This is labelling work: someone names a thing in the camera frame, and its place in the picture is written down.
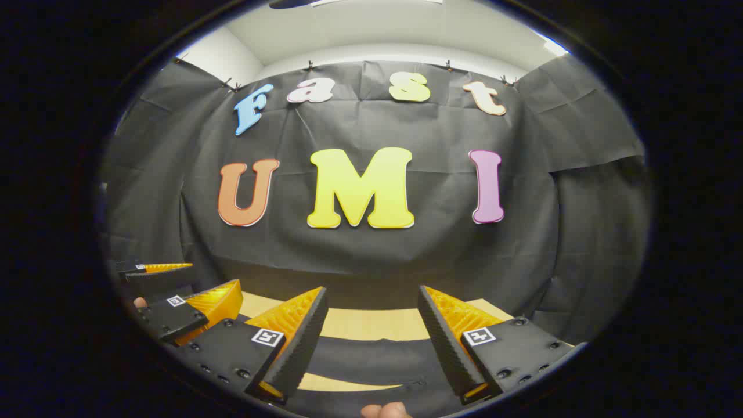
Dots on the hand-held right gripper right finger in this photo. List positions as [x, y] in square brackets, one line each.
[444, 348]

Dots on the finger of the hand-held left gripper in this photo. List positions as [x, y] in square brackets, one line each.
[145, 281]
[174, 318]

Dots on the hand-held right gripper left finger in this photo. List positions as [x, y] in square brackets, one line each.
[302, 348]

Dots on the dark blue jeans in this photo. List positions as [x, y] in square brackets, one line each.
[371, 357]

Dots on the black backdrop cloth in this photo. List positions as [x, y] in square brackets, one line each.
[406, 255]

